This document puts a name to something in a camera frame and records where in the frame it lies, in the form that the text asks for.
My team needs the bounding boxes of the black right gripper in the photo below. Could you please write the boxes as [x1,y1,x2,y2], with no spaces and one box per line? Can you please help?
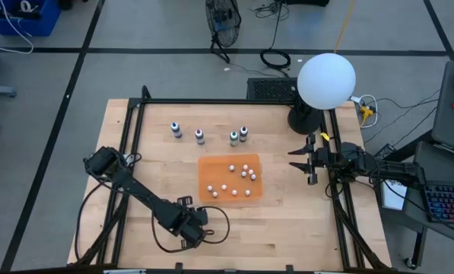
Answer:
[287,133,331,186]

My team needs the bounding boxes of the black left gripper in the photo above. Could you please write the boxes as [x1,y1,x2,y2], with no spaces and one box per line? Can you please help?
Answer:
[176,195,209,249]

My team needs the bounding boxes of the orange translucent plastic tray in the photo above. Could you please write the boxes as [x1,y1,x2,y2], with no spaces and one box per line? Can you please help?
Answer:
[197,153,264,202]

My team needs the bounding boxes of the yellow extension plug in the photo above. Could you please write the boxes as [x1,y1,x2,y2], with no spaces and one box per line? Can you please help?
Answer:
[359,106,375,126]

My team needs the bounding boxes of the black perforated case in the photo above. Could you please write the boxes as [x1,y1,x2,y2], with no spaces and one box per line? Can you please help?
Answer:
[246,77,300,102]

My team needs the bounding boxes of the white globe table lamp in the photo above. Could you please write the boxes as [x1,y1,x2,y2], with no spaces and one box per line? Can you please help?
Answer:
[287,53,357,135]

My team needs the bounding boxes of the white printed paper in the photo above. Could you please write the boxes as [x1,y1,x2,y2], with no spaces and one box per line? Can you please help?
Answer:
[380,178,409,212]

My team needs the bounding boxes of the dark grey desk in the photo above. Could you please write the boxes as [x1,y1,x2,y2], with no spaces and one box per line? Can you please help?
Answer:
[378,140,454,248]

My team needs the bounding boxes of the backlit computer keyboard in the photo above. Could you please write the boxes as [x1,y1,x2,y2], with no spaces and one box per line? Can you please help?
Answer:
[422,183,454,225]

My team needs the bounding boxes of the grey side table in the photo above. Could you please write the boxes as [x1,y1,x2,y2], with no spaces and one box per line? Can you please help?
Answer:
[430,59,454,157]

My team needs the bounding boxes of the black floor fan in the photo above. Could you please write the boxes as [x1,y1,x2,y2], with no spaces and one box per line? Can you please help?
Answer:
[205,0,243,65]

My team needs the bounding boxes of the blue plastic bin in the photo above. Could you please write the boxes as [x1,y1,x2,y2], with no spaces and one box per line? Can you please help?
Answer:
[0,0,62,38]

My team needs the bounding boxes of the white cable loop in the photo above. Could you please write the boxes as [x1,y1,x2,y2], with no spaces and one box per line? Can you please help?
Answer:
[350,94,379,129]

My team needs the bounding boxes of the black coiled floor cable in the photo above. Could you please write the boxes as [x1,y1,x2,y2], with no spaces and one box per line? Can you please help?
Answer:
[259,2,292,71]

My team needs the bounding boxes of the black aluminum table frame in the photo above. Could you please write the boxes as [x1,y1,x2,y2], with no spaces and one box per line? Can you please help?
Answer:
[68,85,393,273]

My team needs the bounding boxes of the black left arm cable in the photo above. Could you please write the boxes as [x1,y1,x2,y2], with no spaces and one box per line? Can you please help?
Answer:
[73,178,113,263]

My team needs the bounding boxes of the yellow cable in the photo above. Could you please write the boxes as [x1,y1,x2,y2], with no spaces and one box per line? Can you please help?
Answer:
[333,0,359,54]

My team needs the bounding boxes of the tangled black cables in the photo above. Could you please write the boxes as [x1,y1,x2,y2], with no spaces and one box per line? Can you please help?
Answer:
[251,0,290,20]

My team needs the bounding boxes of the white floor cable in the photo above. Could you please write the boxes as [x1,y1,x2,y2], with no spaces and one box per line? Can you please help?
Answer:
[0,0,35,55]

